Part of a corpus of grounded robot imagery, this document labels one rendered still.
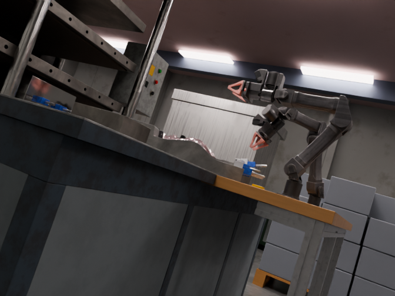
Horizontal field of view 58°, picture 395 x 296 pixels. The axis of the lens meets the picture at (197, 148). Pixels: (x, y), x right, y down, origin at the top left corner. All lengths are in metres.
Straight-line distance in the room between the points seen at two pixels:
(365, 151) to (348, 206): 4.57
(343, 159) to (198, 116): 3.91
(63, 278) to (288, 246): 2.90
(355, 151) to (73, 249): 7.48
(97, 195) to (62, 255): 0.14
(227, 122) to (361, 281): 2.52
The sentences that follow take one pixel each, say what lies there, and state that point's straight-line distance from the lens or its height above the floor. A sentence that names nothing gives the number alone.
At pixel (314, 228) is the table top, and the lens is 1.17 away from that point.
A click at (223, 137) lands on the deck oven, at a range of 4.81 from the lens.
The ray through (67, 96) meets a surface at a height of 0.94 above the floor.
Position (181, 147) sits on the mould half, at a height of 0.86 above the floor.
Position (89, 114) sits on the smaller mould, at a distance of 1.13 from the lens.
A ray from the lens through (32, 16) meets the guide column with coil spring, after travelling 1.63.
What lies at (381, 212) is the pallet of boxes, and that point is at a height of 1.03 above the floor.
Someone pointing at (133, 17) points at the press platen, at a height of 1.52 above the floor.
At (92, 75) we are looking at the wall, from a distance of 11.75.
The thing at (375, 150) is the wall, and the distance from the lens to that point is 8.05.
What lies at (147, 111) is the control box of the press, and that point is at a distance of 2.46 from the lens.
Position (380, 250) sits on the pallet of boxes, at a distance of 3.55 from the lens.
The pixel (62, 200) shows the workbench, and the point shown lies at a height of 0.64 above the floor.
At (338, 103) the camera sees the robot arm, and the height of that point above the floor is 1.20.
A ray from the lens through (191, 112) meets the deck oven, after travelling 5.11.
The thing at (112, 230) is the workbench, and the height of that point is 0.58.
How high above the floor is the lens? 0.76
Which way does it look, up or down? 5 degrees up
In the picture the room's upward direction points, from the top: 18 degrees clockwise
